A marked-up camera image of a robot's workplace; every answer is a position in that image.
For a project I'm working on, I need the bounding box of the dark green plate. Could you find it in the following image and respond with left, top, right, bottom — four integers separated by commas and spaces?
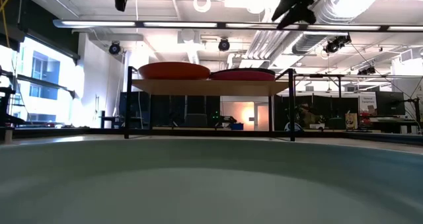
211, 67, 276, 75

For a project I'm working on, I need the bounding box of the dark red plate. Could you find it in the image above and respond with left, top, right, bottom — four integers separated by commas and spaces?
210, 70, 276, 82

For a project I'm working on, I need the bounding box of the orange plate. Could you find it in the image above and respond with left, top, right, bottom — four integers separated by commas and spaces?
137, 61, 212, 81

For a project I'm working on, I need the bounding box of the pale green plate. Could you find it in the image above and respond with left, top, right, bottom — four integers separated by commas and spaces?
0, 137, 423, 224

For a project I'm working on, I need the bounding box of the wooden shelf with black legs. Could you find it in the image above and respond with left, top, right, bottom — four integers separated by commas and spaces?
124, 65, 296, 142

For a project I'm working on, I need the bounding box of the long light bar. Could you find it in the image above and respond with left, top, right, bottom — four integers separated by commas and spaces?
52, 18, 423, 33

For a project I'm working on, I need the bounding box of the white poster sign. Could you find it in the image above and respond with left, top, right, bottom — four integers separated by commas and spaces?
358, 92, 378, 116

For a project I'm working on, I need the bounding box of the printed cardboard box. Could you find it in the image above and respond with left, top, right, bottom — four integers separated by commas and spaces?
344, 112, 359, 130

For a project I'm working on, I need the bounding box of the black computer monitor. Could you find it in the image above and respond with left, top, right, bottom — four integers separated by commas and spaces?
375, 91, 406, 116

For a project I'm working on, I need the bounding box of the silver ventilation duct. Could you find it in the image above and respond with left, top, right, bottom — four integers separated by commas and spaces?
291, 0, 367, 55

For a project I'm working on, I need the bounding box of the black ceiling camera cluster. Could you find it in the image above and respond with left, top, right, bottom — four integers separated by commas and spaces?
323, 34, 352, 55

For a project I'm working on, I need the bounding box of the black round ceiling camera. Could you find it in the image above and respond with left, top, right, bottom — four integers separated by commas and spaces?
108, 41, 122, 56
217, 38, 231, 52

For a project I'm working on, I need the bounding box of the white hanging ring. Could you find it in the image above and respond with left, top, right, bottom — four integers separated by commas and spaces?
192, 0, 212, 14

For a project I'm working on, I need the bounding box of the background black frame rack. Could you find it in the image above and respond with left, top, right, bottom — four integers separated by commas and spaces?
293, 73, 423, 132

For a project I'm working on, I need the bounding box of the yellow cable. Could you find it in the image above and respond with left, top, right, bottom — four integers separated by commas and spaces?
0, 0, 17, 50

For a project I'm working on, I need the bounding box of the black rig frame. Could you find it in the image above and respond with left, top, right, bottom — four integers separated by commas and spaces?
0, 126, 423, 146

